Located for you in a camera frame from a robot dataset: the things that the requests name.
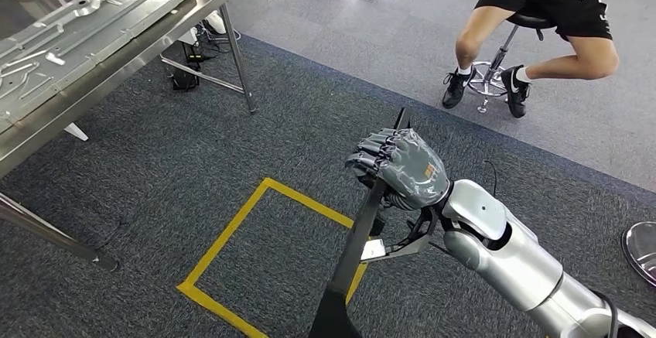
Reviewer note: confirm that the black plastic frame part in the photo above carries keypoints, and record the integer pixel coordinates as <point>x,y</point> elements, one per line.
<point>353,253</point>

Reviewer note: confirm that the stamped sheet metal panel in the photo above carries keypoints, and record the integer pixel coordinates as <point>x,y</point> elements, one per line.
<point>77,33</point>

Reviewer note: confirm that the yellow floor tape square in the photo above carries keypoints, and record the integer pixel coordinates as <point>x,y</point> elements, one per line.
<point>224,235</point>

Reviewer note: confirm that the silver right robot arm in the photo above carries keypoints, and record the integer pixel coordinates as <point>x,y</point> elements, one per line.
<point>512,264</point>

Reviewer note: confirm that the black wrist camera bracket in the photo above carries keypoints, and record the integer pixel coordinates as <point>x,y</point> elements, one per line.
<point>415,238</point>

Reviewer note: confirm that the chrome stanchion post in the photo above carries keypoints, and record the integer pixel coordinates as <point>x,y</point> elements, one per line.
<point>643,253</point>

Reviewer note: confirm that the chrome swivel stool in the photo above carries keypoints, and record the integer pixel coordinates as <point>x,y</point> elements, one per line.
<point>492,69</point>

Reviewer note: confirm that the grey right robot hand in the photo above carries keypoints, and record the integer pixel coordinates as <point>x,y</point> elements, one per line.
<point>415,171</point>

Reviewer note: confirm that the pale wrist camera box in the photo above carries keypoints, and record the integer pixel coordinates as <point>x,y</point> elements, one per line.
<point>373,250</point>

